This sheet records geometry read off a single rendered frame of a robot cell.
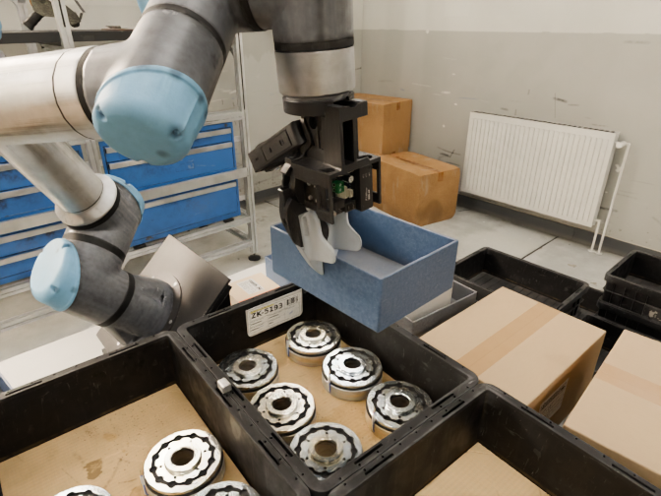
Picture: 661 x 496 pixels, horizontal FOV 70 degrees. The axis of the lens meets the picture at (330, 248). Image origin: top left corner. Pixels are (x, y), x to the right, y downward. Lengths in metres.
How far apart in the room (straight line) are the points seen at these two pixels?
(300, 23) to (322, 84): 0.05
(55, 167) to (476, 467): 0.78
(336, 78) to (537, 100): 3.22
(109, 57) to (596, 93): 3.25
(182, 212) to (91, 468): 2.06
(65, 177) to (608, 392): 0.90
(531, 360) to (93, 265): 0.79
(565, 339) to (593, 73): 2.66
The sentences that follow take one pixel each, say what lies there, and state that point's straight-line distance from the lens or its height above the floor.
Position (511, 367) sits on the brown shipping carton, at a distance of 0.88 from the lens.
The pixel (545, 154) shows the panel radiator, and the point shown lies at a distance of 3.52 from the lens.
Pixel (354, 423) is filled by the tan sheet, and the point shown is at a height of 0.83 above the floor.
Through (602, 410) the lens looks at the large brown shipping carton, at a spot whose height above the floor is 0.90.
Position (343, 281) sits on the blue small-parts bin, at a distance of 0.55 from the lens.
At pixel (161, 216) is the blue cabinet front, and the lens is 2.68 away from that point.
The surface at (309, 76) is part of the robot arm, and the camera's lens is 0.45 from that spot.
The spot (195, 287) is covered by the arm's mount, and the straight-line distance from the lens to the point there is 0.99.
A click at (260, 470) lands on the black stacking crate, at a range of 0.65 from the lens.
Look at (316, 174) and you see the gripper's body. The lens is 0.46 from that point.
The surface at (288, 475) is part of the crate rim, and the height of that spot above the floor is 0.93.
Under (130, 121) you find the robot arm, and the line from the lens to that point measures 0.38.
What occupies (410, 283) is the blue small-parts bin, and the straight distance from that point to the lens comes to 0.55.
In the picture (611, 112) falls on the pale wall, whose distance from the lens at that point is 3.47.
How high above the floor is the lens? 1.39
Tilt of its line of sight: 26 degrees down
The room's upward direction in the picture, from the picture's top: straight up
